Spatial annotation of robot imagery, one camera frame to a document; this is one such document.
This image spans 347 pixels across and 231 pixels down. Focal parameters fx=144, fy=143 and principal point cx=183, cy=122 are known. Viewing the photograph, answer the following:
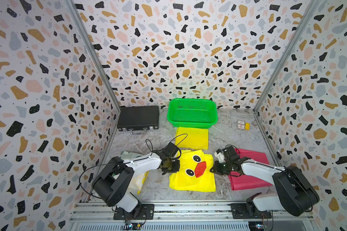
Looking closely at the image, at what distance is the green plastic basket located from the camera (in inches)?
44.0

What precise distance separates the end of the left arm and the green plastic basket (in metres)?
0.36

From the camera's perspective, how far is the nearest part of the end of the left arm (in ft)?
2.18
